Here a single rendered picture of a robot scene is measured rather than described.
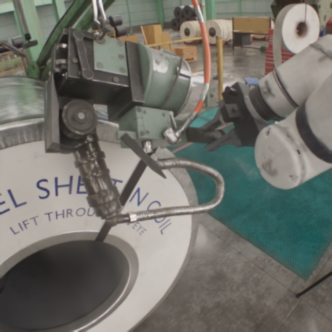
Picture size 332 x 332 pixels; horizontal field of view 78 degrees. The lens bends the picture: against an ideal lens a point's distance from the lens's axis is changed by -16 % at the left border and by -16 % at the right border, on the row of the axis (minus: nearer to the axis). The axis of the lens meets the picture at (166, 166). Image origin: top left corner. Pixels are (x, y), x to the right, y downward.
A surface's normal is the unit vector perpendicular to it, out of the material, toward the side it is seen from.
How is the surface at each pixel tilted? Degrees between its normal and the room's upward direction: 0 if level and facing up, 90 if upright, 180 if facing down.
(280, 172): 97
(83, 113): 58
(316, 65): 71
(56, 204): 90
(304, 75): 77
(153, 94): 102
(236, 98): 65
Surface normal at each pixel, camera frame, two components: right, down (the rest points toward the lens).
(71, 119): 0.63, -0.21
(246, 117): -0.77, 0.02
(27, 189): 0.61, 0.40
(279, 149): -0.92, 0.30
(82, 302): -0.13, -0.81
